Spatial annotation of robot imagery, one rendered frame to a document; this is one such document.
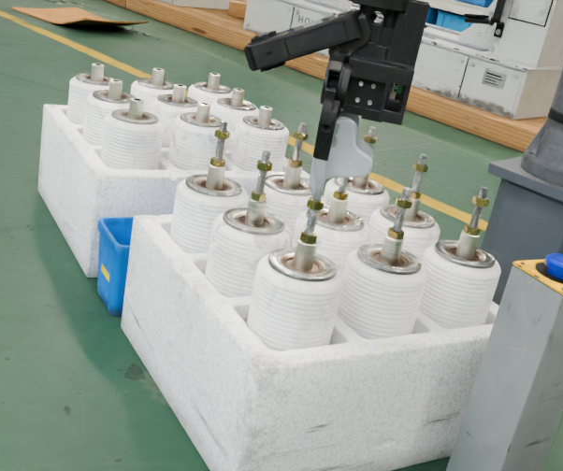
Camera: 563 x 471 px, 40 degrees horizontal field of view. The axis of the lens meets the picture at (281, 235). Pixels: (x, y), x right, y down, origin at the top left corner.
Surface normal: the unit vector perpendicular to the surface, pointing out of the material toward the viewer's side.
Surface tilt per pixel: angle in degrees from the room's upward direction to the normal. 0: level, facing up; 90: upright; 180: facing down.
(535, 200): 90
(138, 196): 90
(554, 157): 72
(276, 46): 90
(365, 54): 90
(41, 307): 0
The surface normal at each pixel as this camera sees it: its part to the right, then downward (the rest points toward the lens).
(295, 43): -0.10, 0.36
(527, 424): 0.47, 0.41
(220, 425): -0.86, 0.04
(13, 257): 0.18, -0.91
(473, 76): -0.69, 0.15
